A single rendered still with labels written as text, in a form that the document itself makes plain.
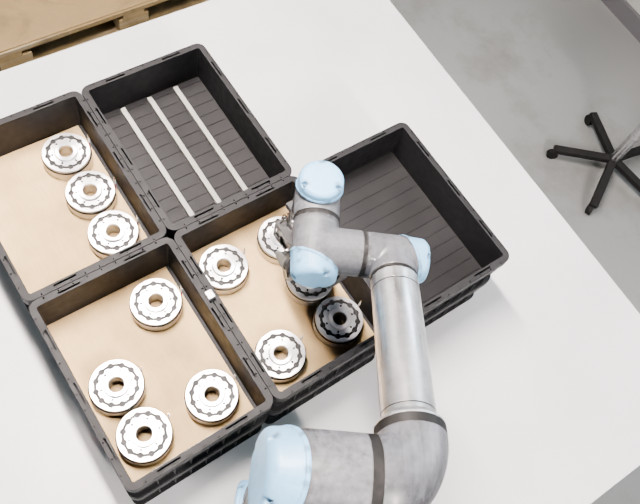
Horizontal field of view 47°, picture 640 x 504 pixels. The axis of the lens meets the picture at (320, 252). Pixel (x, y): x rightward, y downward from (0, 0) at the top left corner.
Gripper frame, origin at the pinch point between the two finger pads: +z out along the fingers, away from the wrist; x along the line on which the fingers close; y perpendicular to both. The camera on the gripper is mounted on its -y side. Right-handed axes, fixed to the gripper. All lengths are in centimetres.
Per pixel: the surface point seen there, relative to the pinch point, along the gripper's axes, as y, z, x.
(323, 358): -15.4, 9.5, 3.7
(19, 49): 145, 81, 13
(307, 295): -2.8, 6.8, -0.2
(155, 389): -3.5, 8.6, 35.5
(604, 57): 47, 99, -202
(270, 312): -1.4, 9.4, 7.7
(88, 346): 10.7, 8.4, 42.4
